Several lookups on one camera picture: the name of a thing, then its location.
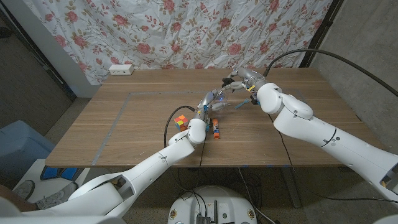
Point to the grey table leg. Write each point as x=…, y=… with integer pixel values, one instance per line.
x=290, y=186

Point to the grey sneaker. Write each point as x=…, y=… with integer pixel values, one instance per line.
x=23, y=189
x=53, y=197

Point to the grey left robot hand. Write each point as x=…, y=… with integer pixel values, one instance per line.
x=208, y=101

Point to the person's brown limb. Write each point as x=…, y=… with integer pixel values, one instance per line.
x=15, y=202

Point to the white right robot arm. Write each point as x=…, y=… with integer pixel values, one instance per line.
x=311, y=124

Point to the white power strip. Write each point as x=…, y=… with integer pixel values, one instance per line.
x=120, y=69

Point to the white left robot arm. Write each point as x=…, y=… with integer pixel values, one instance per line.
x=149, y=165

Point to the black backdrop stand pole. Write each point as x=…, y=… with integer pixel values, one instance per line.
x=320, y=28

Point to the white robot torso shell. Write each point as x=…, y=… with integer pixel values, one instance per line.
x=62, y=220

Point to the multicoloured Rubik's cube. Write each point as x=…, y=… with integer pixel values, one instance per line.
x=181, y=122

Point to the orange glue stick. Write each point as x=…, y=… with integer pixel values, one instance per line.
x=215, y=129

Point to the small blue scissors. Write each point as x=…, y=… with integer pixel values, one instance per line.
x=242, y=104

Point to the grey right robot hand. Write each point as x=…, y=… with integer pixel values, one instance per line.
x=248, y=77

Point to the clear spray bottle body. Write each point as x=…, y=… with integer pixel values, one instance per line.
x=224, y=99

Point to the blue plastic bin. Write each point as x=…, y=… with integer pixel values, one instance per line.
x=21, y=146

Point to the black spray trigger cap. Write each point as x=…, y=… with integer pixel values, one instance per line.
x=227, y=81

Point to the white platform with blue pads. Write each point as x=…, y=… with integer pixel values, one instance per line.
x=34, y=171

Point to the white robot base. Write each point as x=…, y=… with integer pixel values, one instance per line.
x=214, y=202

